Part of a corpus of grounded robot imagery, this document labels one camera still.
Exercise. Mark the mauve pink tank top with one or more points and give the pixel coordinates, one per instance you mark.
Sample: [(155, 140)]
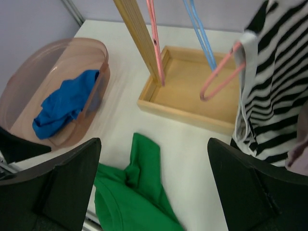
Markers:
[(297, 160)]

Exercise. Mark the green tank top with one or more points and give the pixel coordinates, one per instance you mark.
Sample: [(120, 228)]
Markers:
[(134, 199)]

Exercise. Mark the black white striped tank top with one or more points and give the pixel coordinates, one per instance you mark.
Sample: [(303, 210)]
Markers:
[(273, 86)]

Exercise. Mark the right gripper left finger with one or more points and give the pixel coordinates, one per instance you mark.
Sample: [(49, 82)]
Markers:
[(51, 196)]

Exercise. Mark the wooden clothes rack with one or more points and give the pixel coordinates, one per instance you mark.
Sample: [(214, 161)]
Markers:
[(185, 71)]

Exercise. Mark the light blue wire hanger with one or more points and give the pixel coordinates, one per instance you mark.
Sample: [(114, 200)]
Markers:
[(200, 33)]

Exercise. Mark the blue tank top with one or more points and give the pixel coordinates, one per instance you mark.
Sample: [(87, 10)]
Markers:
[(64, 104)]

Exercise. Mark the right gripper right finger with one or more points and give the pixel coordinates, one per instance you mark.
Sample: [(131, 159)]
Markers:
[(255, 195)]

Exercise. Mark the pink hanger of green top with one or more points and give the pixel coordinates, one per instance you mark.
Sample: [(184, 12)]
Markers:
[(150, 6)]

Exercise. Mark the pink translucent plastic basket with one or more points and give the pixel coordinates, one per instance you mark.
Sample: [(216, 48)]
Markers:
[(41, 75)]

